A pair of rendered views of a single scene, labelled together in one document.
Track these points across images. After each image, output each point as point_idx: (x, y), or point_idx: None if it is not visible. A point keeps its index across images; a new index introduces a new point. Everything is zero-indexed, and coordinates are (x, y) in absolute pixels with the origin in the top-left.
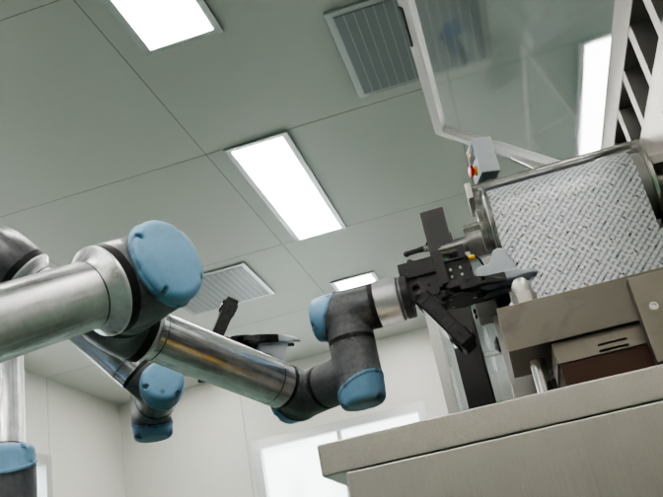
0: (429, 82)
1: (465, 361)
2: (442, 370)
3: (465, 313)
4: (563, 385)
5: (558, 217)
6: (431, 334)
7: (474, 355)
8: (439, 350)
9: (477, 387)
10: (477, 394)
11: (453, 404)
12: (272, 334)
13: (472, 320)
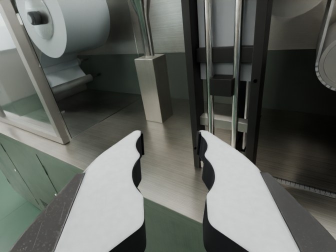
0: None
1: (259, 108)
2: (24, 47)
3: (265, 59)
4: None
5: None
6: (5, 8)
7: (261, 101)
8: (17, 27)
9: (257, 127)
10: (256, 134)
11: (40, 78)
12: (283, 191)
13: (265, 68)
